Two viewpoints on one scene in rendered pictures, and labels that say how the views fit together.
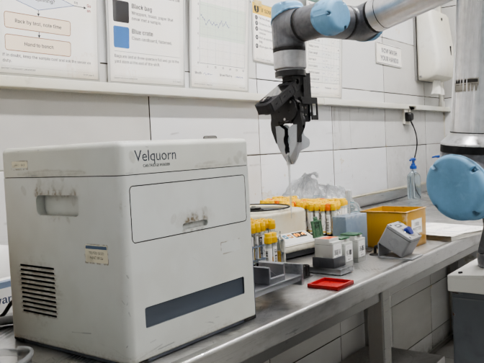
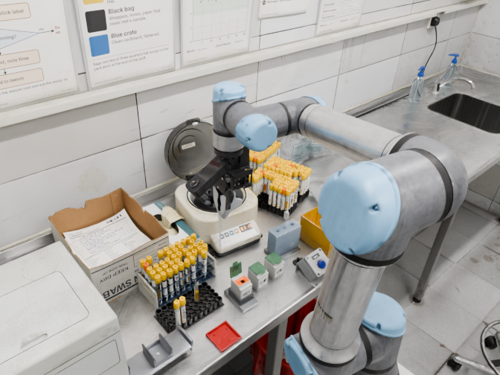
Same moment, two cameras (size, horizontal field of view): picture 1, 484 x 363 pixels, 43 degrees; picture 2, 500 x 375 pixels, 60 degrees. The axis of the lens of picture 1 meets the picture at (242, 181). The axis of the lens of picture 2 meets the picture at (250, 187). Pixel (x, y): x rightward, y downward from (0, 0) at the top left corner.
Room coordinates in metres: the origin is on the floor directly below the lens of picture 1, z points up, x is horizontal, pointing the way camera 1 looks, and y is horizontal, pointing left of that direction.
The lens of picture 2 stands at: (0.54, -0.33, 1.85)
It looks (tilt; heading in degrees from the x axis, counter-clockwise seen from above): 35 degrees down; 10
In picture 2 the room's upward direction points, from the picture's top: 3 degrees clockwise
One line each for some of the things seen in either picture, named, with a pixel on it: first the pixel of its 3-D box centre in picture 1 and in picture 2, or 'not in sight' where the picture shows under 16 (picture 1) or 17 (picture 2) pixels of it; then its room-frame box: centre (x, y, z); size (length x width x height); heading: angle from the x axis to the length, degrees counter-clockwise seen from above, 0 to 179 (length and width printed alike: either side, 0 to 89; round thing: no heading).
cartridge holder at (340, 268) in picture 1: (328, 263); (240, 295); (1.36, -0.18, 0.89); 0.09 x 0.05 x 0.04; 50
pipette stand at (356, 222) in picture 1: (350, 233); (283, 239); (1.59, -0.27, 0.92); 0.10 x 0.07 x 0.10; 138
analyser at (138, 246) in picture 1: (138, 235); (41, 350); (1.00, 0.17, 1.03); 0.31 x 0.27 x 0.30; 143
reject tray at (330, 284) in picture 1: (330, 284); (223, 335); (1.23, -0.17, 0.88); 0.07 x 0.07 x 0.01; 53
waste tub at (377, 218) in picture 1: (393, 227); (327, 229); (1.67, -0.41, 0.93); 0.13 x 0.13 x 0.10; 52
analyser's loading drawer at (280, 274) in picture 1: (257, 280); (149, 358); (1.10, -0.02, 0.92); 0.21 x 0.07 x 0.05; 143
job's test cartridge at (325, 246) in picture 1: (328, 251); (241, 288); (1.36, -0.18, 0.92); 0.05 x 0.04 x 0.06; 50
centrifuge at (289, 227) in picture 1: (258, 230); (219, 210); (1.67, -0.04, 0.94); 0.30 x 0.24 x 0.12; 44
